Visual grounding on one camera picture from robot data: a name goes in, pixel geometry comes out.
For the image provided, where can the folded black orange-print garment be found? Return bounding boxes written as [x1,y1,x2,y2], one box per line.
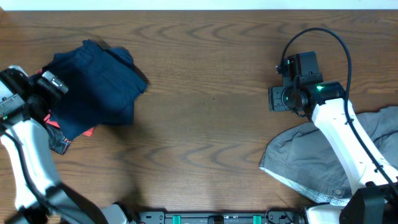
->
[46,124,71,155]

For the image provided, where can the navy shorts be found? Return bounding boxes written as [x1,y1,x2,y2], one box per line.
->
[42,40,142,141]
[103,47,149,126]

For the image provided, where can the grey shorts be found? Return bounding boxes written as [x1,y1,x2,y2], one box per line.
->
[259,106,397,206]

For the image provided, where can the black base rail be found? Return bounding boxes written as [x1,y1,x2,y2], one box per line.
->
[102,202,307,224]

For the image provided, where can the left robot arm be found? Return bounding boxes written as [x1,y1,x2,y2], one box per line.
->
[1,65,109,223]

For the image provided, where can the folded red t-shirt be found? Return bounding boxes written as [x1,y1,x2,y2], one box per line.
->
[37,68,96,138]

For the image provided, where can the folded navy shorts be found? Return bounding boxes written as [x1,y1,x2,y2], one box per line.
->
[103,47,149,126]

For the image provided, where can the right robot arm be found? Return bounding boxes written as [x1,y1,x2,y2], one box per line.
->
[269,52,397,223]

